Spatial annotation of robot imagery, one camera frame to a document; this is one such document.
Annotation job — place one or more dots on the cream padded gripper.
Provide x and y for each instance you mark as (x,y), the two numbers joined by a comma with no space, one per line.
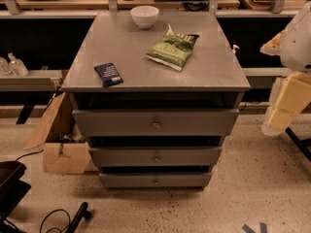
(297,44)

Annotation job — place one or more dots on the grey top drawer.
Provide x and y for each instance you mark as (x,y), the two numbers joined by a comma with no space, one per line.
(166,122)

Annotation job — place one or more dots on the grey drawer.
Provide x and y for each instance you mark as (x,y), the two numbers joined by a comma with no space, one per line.
(125,157)
(155,180)
(166,122)

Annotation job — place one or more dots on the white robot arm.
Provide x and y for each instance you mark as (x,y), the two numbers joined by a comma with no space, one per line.
(293,44)

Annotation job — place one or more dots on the white pump bottle top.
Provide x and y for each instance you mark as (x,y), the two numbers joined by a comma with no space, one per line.
(235,48)

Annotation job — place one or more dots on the grey middle drawer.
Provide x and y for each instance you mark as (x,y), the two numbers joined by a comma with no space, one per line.
(125,157)

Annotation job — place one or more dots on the grey drawer cabinet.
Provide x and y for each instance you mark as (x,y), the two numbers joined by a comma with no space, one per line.
(211,79)

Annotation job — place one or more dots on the grey bottom drawer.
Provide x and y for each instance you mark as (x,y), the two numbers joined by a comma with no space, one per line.
(155,180)

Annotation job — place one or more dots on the open cardboard box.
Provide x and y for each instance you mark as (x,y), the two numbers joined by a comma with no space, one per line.
(57,134)

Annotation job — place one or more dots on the green chip bag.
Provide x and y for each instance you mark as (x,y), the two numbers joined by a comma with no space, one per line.
(173,50)

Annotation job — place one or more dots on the white ceramic bowl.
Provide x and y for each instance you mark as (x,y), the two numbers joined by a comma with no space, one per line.
(144,17)

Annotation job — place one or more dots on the dark blue snack bar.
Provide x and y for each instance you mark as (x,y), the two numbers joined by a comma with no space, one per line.
(108,74)

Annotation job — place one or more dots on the clear plastic bottle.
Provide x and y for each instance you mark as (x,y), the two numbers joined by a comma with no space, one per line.
(17,66)

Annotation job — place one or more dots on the black chair base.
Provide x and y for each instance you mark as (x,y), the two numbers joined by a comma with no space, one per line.
(12,190)

